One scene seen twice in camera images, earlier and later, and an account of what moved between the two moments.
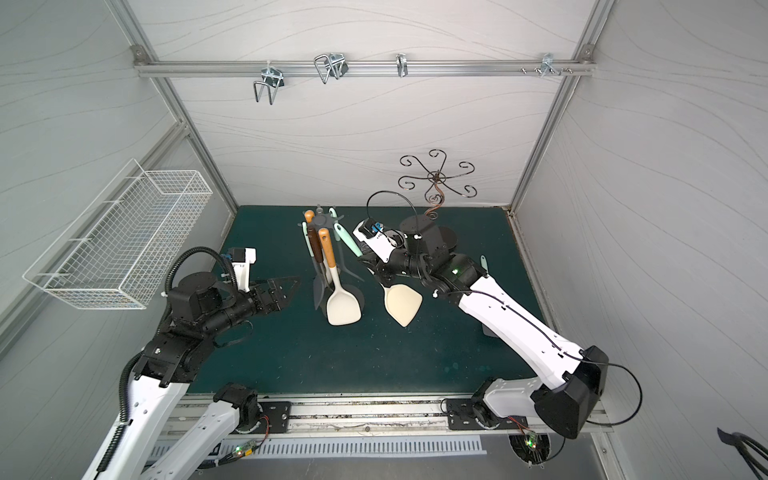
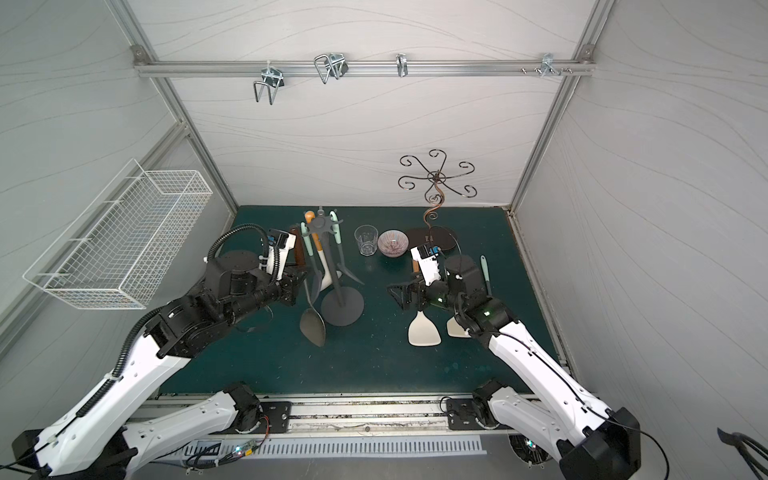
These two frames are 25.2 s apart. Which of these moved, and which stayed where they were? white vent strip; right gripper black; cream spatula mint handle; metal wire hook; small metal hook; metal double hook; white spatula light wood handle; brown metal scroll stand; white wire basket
Moved: cream spatula mint handle; white spatula light wood handle; right gripper black
Stayed: metal double hook; metal wire hook; white vent strip; small metal hook; brown metal scroll stand; white wire basket
